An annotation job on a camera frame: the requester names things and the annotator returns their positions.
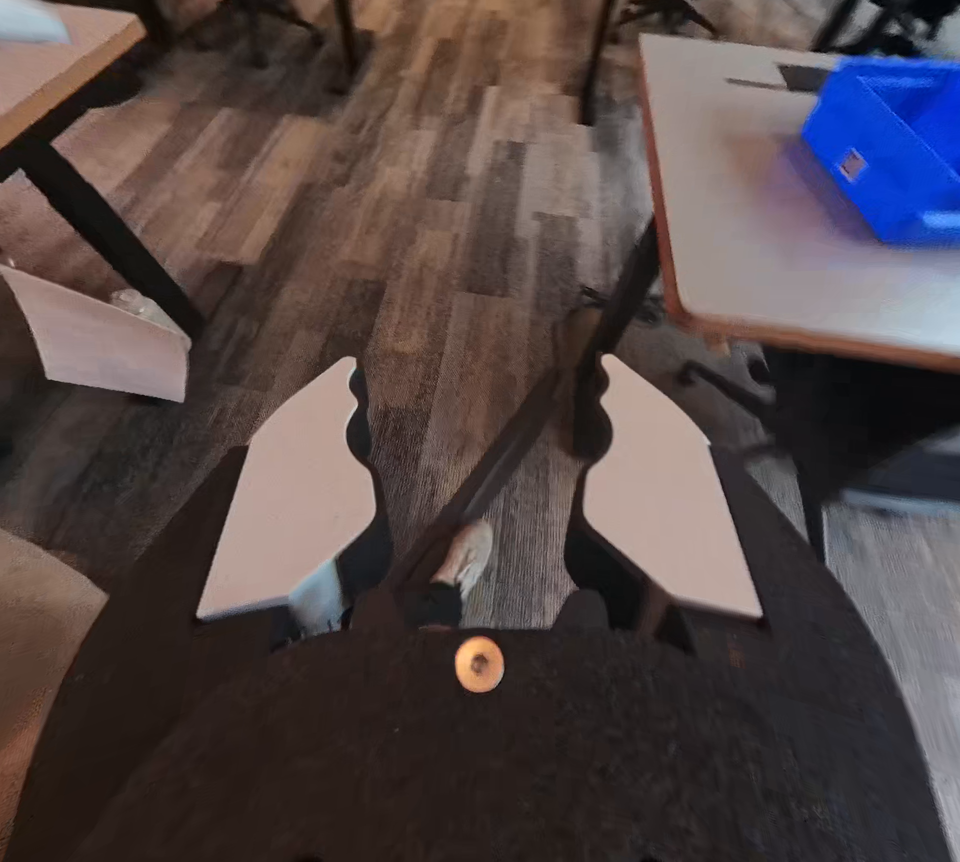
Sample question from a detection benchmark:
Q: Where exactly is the blue plastic bin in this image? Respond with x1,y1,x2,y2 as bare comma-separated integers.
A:
800,60,960,248

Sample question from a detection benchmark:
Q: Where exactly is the person's shoe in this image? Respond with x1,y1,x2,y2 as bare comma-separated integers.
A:
443,521,496,601

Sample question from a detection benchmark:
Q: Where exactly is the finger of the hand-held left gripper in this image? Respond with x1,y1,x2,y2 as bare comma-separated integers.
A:
0,267,192,403

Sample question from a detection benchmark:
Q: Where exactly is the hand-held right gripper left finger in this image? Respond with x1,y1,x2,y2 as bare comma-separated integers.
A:
198,357,394,626

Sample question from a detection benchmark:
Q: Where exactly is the wooden office desk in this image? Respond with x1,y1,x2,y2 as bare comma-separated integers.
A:
0,0,204,338

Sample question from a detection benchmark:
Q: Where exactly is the black table leg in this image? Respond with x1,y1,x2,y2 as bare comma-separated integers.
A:
383,225,661,593

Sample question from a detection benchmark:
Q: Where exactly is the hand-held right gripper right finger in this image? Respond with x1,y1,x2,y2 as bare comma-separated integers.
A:
566,353,766,628

